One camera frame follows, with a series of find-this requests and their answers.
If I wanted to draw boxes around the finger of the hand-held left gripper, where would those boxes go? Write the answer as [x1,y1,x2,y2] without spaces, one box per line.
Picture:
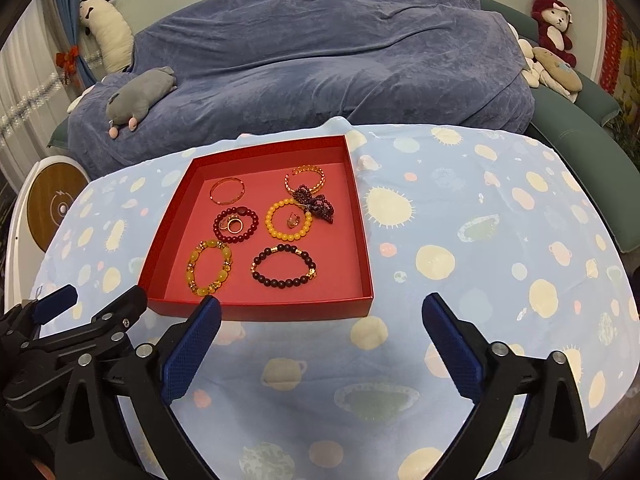
[34,285,149,374]
[0,284,79,347]

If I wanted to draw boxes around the red bead bracelet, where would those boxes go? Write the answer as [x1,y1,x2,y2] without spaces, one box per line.
[213,205,259,243]

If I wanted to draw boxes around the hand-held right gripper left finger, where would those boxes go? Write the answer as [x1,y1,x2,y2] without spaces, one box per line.
[60,295,223,480]

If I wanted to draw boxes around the cream plush toy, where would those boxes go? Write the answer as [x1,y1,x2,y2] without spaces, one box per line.
[517,39,583,103]

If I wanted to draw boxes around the blue curtain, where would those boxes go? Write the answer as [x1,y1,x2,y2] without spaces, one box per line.
[50,0,103,91]

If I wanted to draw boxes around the red cardboard box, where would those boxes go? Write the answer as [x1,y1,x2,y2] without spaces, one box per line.
[136,134,375,322]

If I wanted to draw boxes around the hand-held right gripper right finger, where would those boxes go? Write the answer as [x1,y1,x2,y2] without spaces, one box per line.
[421,292,591,480]

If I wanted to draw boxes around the purple garnet bead strand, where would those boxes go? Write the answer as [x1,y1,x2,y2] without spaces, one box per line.
[291,186,335,224]

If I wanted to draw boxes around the red plush bear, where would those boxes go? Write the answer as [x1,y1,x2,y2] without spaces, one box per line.
[531,0,577,67]

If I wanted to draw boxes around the potted plant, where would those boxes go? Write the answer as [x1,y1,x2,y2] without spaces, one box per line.
[607,105,640,161]

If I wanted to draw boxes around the blue velvet blanket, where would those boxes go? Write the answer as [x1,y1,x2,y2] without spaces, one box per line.
[67,0,536,181]

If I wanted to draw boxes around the white round wooden-top device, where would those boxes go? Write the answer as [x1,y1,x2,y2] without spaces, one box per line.
[7,157,91,256]

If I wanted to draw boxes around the red patterned wall hanging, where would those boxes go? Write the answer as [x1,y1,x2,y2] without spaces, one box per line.
[599,0,628,96]

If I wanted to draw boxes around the red curtain bow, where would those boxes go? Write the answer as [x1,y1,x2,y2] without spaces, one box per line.
[55,45,83,86]

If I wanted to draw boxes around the patterned gold bangle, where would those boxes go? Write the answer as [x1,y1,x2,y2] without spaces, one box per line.
[285,165,327,195]

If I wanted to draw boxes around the white lace curtain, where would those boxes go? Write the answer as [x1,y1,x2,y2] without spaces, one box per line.
[0,0,101,181]

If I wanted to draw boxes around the yellow jade bead bracelet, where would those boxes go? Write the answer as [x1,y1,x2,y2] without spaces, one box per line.
[186,241,235,297]

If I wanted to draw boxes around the grey plush mole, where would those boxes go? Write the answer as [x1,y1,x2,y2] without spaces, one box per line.
[105,66,177,138]

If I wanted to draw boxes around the thin gold bangle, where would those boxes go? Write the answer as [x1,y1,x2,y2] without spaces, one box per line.
[209,177,246,206]

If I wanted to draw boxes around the white plush cow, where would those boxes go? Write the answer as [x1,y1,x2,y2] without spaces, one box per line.
[77,0,136,75]

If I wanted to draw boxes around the dark brown bead bracelet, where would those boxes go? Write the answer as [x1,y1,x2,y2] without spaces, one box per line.
[250,243,318,288]

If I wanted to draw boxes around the orange bead bracelet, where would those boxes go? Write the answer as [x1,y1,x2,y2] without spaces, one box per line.
[264,198,313,241]

